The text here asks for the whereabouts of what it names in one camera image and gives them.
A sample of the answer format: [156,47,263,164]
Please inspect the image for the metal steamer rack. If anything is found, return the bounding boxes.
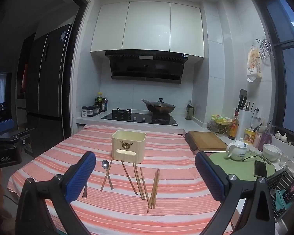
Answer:
[256,39,272,60]

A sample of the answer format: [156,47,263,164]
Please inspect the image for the pink striped table cloth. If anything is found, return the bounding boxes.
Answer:
[7,126,220,234]

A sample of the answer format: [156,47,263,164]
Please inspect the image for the black range hood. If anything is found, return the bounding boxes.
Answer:
[105,49,189,84]

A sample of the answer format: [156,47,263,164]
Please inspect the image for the white teapot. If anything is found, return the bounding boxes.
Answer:
[226,138,248,161]

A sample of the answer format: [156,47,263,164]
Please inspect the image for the black wok with lid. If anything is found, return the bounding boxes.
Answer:
[142,98,176,115]

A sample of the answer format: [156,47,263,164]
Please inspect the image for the black gas stove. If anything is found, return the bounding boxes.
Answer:
[102,108,178,126]

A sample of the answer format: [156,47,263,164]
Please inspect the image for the yellow printed cup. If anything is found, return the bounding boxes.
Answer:
[243,128,256,145]

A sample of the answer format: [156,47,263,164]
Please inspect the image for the metal spoon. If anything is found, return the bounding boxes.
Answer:
[101,160,114,191]

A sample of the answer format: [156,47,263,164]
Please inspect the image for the hanging paper bag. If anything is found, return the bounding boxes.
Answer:
[246,46,262,83]

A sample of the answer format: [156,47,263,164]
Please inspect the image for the white knife holder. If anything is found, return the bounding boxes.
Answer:
[235,108,252,139]

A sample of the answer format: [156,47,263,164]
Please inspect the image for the spice jar rack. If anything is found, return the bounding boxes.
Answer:
[81,105,100,117]

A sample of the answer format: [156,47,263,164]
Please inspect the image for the green glass jug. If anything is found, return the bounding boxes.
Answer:
[185,100,194,120]

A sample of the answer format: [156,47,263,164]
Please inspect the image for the black refrigerator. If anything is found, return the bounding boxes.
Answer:
[17,24,72,156]

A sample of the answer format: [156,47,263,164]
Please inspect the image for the black smartphone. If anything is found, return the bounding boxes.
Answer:
[254,160,267,178]

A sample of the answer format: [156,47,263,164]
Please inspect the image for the white upper cabinets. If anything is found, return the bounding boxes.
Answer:
[91,1,204,57]

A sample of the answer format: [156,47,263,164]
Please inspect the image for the purple bottle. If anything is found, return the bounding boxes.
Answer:
[258,127,272,152]

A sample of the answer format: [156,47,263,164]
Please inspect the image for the drinking glass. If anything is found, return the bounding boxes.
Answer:
[279,152,294,169]

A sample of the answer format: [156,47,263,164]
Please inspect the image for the white bowl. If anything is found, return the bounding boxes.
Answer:
[262,144,281,162]

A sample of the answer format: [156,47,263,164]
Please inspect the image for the sauce bottles group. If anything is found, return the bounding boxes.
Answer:
[95,92,108,112]

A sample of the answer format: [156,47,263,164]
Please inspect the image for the wooden cutting board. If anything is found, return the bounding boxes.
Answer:
[189,131,227,152]

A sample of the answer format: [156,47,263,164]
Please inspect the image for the green round mat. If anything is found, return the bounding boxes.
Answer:
[209,152,276,181]

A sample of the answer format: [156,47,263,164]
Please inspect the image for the cream utensil holder box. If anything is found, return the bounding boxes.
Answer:
[111,130,146,164]

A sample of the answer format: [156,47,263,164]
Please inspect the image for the soy sauce bottle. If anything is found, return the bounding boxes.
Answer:
[228,108,239,139]

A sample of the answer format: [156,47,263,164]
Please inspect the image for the yellow snack bag basket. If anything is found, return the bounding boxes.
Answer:
[207,115,231,135]

